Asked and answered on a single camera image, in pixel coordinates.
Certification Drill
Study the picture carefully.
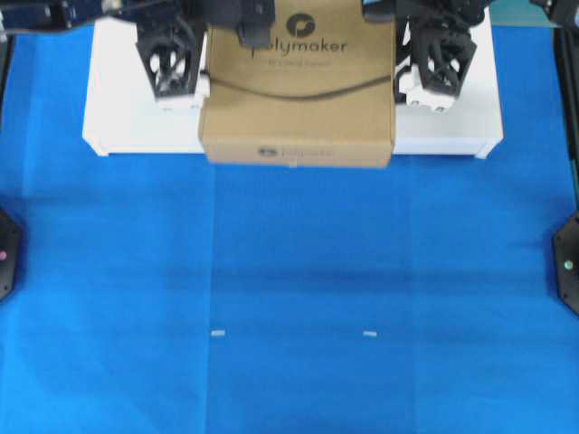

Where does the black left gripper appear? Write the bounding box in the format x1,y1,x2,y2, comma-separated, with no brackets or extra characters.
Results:
130,0,213,109

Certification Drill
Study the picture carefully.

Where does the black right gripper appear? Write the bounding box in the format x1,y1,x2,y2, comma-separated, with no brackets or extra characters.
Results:
361,0,491,113

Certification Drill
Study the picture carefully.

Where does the brown polymaker cardboard box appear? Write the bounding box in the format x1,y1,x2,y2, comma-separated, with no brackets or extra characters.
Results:
198,1,396,167

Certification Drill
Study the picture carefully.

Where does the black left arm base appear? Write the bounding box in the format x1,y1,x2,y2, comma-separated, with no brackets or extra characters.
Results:
0,210,22,301

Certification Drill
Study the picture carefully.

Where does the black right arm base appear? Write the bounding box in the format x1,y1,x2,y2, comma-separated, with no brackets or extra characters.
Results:
552,212,579,316

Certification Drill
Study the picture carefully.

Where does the white stand platform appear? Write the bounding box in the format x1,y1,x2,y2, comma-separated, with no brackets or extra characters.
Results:
82,18,504,158

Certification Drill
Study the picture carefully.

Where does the blue table cloth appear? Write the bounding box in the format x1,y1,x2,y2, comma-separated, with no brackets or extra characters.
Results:
1,27,578,433

